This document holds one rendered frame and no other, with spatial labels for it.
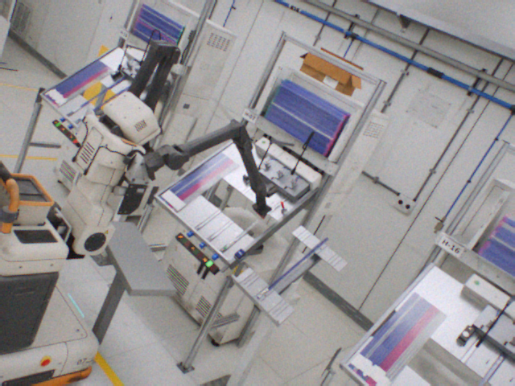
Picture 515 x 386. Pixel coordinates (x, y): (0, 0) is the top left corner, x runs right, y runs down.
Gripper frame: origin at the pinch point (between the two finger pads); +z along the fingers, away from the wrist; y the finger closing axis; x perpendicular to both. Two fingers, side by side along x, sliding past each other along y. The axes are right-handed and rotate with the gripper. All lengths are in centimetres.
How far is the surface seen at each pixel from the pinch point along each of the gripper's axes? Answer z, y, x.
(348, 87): -19, 22, -100
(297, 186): -5.0, -2.3, -26.2
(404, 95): 49, 31, -188
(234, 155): 1, 49, -22
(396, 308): 0, -87, -5
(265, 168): -5.9, 21.6, -23.4
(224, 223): 0.7, 13.4, 17.6
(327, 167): -12.9, -10.0, -43.9
